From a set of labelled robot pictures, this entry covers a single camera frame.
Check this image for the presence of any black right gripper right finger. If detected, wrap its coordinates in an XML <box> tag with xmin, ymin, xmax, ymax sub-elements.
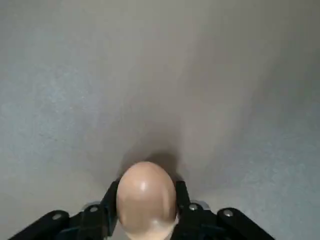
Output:
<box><xmin>172</xmin><ymin>179</ymin><xmax>276</xmax><ymax>240</ymax></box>

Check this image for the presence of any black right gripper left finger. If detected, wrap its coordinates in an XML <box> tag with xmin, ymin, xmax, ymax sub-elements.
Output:
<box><xmin>7</xmin><ymin>179</ymin><xmax>121</xmax><ymax>240</ymax></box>

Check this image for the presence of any brown egg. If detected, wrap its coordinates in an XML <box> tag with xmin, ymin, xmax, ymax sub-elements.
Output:
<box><xmin>116</xmin><ymin>161</ymin><xmax>179</xmax><ymax>240</ymax></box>

